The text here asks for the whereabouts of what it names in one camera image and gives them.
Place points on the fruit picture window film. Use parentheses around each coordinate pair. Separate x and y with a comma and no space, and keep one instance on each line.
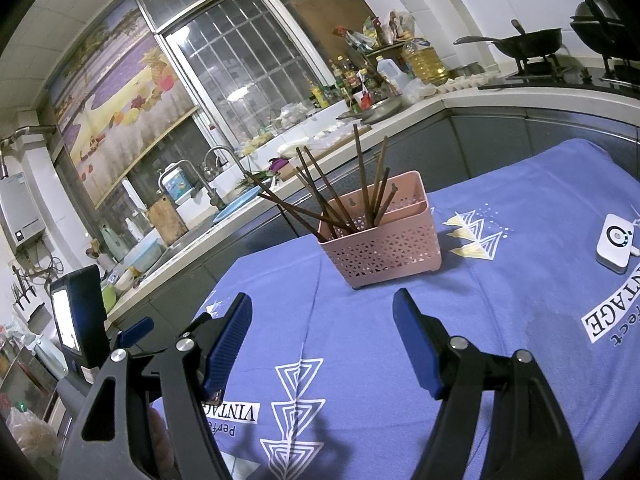
(115,100)

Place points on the white water heater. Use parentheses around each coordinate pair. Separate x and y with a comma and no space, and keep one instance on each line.
(20,210)

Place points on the metal pan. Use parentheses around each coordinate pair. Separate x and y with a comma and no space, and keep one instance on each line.
(375,110)

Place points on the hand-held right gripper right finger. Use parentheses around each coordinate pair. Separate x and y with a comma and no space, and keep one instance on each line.
(415,345)

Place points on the wooden cutting board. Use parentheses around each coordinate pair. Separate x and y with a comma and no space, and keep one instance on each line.
(166,221)

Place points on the pile of snack packets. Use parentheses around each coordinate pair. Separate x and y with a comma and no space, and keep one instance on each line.
(385,30)

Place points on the chrome kitchen faucet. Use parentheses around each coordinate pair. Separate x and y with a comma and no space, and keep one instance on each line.
(185,165)
(220,152)

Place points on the person's left hand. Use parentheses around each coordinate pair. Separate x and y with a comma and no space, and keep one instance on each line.
(161,445)

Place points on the blue label detergent bottle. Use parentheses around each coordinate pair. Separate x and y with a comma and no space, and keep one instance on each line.
(176,185)

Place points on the blue plastic basin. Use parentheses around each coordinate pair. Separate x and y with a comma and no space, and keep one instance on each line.
(145,257)

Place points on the black wok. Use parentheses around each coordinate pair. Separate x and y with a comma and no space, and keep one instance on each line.
(527,42)

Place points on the black pot with lid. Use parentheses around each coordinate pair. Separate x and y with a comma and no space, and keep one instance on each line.
(597,22)

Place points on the row of condiment bottles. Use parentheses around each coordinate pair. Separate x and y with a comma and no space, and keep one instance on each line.
(345,85)

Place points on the blue printed cloth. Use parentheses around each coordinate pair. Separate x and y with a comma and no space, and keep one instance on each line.
(350,340)

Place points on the white egg tray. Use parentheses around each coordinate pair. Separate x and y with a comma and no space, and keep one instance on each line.
(467,82)

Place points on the blue plate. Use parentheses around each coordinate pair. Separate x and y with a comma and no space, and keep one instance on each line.
(237,206)

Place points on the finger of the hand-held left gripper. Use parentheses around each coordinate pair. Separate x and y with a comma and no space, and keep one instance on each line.
(137,332)

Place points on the green jug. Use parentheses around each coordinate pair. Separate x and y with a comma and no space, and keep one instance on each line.
(112,245)

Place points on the gas stove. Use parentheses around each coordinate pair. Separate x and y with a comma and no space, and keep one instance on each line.
(550,77)

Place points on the white plastic bag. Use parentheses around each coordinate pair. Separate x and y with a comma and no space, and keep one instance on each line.
(32,435)

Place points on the white plastic jug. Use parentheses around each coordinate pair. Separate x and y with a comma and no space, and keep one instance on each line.
(390,77)

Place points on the barred window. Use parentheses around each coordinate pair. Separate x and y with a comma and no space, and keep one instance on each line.
(250,60)

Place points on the bunch of mixed chopsticks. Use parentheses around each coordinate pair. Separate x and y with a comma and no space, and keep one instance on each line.
(371,210)

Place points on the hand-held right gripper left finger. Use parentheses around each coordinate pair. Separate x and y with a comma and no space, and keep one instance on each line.
(225,355)

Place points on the yellow cooking oil bottle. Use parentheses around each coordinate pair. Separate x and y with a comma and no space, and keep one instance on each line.
(425,62)

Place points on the pink perforated plastic basket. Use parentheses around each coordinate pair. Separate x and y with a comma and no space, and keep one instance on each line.
(385,255)

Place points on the white round-button device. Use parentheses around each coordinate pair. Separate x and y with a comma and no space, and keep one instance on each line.
(617,242)

